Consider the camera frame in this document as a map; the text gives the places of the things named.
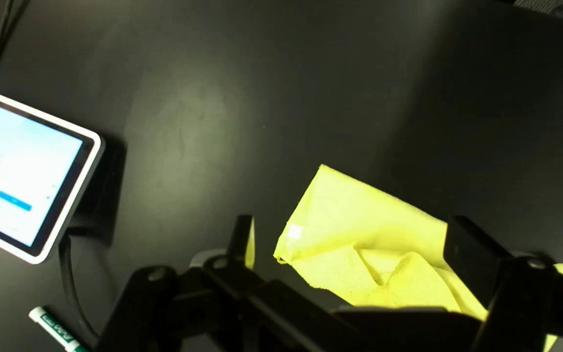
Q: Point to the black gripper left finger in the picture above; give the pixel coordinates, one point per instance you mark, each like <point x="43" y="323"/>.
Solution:
<point x="164" y="305"/>

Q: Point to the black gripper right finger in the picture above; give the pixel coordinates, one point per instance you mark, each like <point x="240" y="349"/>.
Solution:
<point x="541" y="305"/>

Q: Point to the yellow towel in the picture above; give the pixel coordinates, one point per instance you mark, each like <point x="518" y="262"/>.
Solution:
<point x="371" y="235"/>

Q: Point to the green and white marker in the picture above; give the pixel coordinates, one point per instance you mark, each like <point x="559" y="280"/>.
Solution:
<point x="56" y="325"/>

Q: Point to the black tablet stand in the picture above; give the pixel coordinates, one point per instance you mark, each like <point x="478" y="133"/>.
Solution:
<point x="105" y="196"/>

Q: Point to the white framed tablet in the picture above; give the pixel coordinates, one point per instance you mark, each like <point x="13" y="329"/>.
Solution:
<point x="19" y="169"/>

